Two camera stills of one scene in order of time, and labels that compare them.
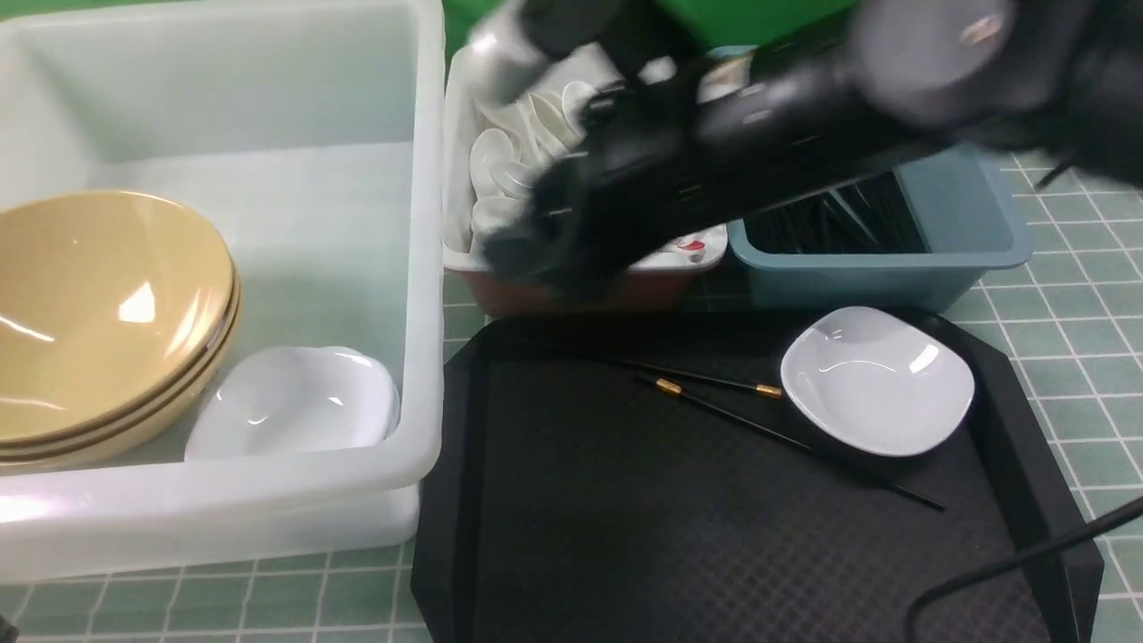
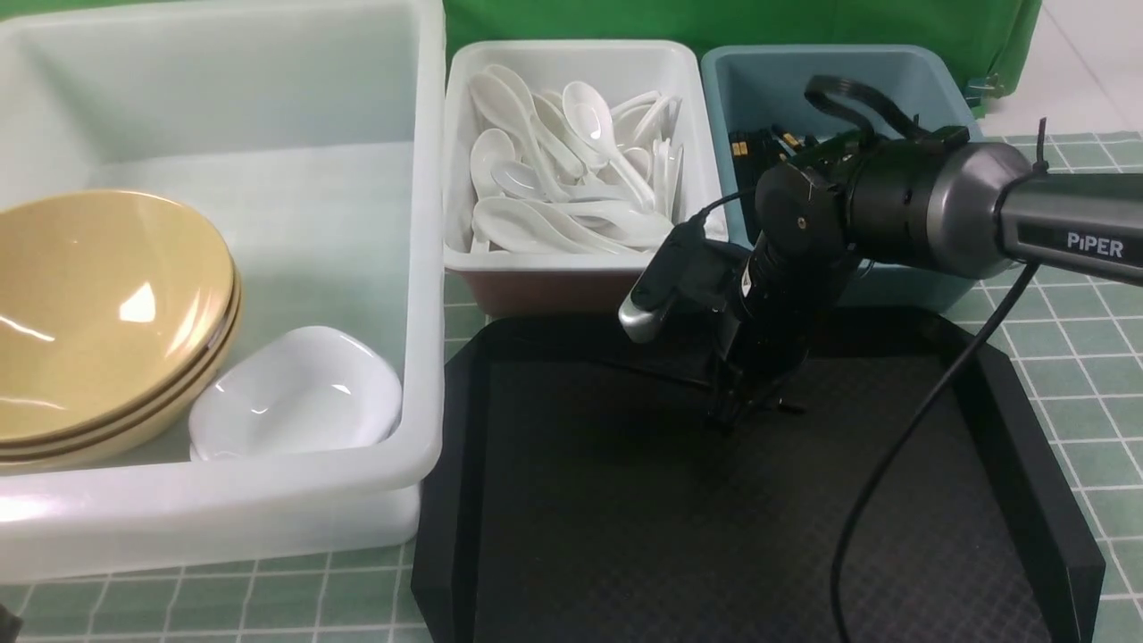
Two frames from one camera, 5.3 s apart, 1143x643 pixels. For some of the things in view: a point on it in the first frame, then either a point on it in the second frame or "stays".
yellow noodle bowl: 117,311 stays
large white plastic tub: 311,138 stays
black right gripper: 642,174 → 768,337
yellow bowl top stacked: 104,313 stays
